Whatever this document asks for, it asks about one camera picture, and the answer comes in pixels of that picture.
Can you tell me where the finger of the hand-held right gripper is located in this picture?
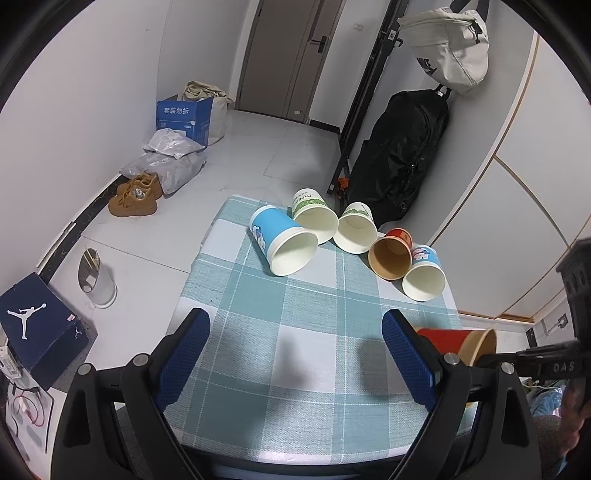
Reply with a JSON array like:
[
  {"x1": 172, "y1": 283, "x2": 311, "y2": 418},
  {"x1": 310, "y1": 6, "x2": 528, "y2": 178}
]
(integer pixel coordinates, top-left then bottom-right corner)
[{"x1": 475, "y1": 339, "x2": 591, "y2": 385}]

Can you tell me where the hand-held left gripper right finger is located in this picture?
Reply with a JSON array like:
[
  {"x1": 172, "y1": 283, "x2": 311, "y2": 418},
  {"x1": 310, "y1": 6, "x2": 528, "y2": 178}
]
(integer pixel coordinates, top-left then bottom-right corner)
[{"x1": 381, "y1": 309, "x2": 542, "y2": 480}]

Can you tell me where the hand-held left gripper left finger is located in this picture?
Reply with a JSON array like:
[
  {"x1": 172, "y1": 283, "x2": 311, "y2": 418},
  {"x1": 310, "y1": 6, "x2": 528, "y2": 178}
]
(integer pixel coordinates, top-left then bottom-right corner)
[{"x1": 50, "y1": 307, "x2": 213, "y2": 480}]

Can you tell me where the plain red paper cup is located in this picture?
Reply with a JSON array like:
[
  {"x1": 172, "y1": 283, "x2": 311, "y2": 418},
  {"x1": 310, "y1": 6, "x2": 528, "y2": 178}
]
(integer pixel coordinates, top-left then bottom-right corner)
[{"x1": 416, "y1": 327, "x2": 498, "y2": 370}]

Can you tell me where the beige shoulder bag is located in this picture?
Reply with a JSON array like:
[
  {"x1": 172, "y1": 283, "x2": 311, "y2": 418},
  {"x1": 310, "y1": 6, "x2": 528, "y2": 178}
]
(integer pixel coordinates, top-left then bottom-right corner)
[{"x1": 398, "y1": 7, "x2": 490, "y2": 95}]

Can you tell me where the small blue paper cup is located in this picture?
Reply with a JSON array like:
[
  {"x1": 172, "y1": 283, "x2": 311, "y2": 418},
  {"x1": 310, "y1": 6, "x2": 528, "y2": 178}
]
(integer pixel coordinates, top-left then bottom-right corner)
[{"x1": 402, "y1": 244, "x2": 445, "y2": 302}]

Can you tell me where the red paper cup brown inside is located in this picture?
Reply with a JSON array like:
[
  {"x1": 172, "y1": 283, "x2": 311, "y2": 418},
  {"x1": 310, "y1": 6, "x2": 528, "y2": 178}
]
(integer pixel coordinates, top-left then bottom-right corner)
[{"x1": 368, "y1": 228, "x2": 413, "y2": 281}]

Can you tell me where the green print white paper cup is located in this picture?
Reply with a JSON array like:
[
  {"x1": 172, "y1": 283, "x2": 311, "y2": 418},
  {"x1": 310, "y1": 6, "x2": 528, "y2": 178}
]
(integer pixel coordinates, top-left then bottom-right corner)
[
  {"x1": 333, "y1": 202, "x2": 377, "y2": 254},
  {"x1": 292, "y1": 188, "x2": 340, "y2": 245}
]

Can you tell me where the large blue paper cup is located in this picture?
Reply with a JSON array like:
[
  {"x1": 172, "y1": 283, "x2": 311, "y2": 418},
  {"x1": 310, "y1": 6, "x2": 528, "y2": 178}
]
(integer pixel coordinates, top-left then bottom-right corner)
[{"x1": 249, "y1": 206, "x2": 318, "y2": 277}]

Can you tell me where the person's right hand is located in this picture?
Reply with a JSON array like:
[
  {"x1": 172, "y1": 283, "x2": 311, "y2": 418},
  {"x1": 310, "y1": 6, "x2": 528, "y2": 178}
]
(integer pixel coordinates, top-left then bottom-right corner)
[{"x1": 560, "y1": 381, "x2": 591, "y2": 462}]

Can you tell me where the light blue cloth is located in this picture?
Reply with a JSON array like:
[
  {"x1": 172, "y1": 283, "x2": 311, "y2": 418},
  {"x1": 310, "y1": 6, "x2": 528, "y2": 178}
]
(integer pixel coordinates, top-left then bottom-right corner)
[{"x1": 530, "y1": 387, "x2": 563, "y2": 416}]

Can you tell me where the white waste bin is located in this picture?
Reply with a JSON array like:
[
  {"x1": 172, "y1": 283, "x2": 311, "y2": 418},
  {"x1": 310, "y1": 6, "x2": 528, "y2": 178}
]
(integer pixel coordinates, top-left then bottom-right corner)
[{"x1": 78, "y1": 248, "x2": 117, "y2": 309}]

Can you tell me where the teal checkered tablecloth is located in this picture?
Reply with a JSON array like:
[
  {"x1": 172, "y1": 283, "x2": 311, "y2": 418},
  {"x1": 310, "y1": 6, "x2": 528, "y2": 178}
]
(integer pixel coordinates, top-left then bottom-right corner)
[{"x1": 173, "y1": 196, "x2": 476, "y2": 467}]

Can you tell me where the navy shoe box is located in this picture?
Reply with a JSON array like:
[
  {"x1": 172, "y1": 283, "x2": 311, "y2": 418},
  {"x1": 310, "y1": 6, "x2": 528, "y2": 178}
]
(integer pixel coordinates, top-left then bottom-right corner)
[{"x1": 0, "y1": 272, "x2": 90, "y2": 391}]

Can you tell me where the brown shoe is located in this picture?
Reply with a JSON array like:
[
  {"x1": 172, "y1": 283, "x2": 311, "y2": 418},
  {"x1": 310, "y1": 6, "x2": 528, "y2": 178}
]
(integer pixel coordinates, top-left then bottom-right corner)
[
  {"x1": 108, "y1": 182, "x2": 158, "y2": 217},
  {"x1": 116, "y1": 172, "x2": 163, "y2": 200}
]

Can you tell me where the large grey plastic parcel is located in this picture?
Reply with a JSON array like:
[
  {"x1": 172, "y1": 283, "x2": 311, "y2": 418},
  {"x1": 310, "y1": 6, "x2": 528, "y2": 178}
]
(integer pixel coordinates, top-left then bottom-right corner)
[{"x1": 121, "y1": 150, "x2": 208, "y2": 197}]

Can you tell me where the small grey plastic parcel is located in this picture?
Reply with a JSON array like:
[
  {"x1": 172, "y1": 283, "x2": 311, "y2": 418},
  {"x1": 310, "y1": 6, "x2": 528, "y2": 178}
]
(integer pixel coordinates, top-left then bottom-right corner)
[{"x1": 143, "y1": 129, "x2": 206, "y2": 160}]

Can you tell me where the black backpack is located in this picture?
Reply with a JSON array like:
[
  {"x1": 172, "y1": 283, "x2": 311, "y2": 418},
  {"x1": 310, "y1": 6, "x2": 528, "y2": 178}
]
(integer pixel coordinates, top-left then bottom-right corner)
[{"x1": 346, "y1": 88, "x2": 451, "y2": 227}]

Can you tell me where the blue cardboard box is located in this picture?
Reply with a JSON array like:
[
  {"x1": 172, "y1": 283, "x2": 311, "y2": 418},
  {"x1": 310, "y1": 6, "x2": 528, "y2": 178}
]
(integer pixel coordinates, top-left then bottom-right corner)
[{"x1": 156, "y1": 96, "x2": 214, "y2": 144}]

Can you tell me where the beige canvas bag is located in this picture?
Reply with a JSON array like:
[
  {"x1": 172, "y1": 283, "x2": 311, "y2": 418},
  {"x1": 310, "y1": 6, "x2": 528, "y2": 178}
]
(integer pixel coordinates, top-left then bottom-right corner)
[{"x1": 178, "y1": 80, "x2": 234, "y2": 146}]

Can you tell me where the black metal stand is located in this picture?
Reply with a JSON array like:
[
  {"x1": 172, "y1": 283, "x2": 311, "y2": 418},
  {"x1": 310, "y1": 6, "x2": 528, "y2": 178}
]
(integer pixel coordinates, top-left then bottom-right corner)
[{"x1": 327, "y1": 0, "x2": 407, "y2": 195}]

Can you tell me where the grey door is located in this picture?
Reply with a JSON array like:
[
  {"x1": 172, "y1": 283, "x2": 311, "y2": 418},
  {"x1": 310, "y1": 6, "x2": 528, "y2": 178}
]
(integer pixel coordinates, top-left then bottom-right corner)
[{"x1": 238, "y1": 0, "x2": 352, "y2": 124}]

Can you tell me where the wall socket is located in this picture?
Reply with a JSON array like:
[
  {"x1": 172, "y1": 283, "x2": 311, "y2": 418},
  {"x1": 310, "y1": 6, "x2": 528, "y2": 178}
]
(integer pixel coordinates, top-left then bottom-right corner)
[{"x1": 542, "y1": 313, "x2": 570, "y2": 337}]

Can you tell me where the red cable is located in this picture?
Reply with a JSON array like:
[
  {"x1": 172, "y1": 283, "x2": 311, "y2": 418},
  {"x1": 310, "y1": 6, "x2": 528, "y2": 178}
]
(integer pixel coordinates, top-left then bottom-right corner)
[{"x1": 9, "y1": 385, "x2": 52, "y2": 431}]

